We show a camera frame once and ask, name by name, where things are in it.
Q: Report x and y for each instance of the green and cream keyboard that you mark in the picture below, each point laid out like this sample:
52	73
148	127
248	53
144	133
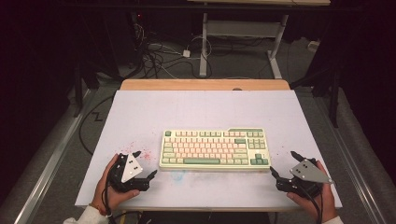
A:
214	149

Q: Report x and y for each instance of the wooden table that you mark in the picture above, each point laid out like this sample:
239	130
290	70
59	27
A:
186	84

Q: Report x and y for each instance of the white metal desk frame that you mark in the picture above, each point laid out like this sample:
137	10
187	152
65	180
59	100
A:
243	28

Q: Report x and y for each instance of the person's left hand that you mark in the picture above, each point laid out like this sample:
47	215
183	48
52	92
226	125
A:
101	196

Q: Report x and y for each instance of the white power adapter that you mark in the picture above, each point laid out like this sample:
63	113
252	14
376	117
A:
186	53

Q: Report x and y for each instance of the person's right hand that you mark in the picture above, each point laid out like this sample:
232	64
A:
328	202

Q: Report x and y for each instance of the black stand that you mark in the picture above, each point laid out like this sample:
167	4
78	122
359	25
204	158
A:
333	99

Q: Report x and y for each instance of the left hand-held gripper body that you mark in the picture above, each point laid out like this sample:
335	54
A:
130	168

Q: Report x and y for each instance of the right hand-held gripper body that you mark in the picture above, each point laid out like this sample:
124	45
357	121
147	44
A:
308	172

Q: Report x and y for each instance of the metal floor rail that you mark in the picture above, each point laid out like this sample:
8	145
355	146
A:
53	158
351	161

